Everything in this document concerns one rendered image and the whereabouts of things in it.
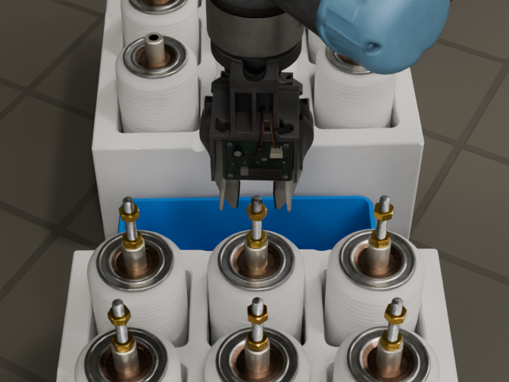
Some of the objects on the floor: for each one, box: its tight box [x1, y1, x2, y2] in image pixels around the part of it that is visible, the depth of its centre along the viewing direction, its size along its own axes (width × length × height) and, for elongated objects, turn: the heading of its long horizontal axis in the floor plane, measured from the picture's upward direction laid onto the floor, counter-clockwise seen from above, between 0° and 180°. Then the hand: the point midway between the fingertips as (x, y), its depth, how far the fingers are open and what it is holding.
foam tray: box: [92, 0, 424, 240], centre depth 149 cm, size 39×39×18 cm
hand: (256, 190), depth 101 cm, fingers open, 3 cm apart
